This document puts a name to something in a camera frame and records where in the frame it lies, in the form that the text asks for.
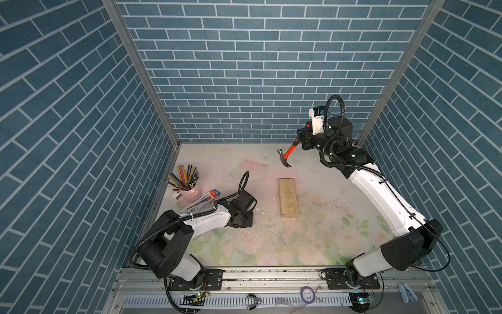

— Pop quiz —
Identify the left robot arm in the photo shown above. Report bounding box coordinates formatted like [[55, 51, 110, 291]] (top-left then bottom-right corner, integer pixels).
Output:
[[128, 190, 258, 286]]

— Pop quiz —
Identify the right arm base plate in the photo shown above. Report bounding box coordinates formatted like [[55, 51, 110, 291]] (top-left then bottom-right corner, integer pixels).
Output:
[[320, 268, 380, 290]]

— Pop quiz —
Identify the grey clamp tool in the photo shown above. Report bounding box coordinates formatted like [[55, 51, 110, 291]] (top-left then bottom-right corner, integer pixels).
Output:
[[398, 283, 418, 304]]

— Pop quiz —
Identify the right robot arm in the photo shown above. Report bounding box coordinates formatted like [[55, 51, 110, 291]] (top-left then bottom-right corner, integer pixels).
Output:
[[294, 116, 443, 283]]

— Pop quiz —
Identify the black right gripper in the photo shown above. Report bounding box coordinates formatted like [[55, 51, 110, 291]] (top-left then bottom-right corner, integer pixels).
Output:
[[297, 128, 335, 162]]

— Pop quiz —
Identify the wooden block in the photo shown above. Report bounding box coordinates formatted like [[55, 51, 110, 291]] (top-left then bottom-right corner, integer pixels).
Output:
[[278, 178, 299, 218]]

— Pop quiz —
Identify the pink pencil cup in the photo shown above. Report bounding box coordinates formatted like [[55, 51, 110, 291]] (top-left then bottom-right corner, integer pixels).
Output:
[[180, 183, 203, 204]]

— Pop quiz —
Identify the red-handled claw hammer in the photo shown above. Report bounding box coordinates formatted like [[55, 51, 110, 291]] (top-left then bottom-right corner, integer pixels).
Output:
[[277, 137, 301, 167]]

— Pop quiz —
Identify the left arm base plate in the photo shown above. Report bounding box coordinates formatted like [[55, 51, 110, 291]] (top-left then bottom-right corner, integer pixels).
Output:
[[169, 269, 224, 291]]

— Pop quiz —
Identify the red blue white box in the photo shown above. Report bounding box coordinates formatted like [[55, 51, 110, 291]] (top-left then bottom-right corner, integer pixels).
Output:
[[182, 189, 220, 215]]

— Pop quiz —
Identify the purple tape ring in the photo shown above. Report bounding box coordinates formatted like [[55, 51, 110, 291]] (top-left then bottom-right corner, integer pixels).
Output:
[[299, 286, 316, 305]]

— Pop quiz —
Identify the aluminium mounting rail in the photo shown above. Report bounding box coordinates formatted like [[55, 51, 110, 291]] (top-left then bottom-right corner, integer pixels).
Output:
[[104, 266, 447, 313]]

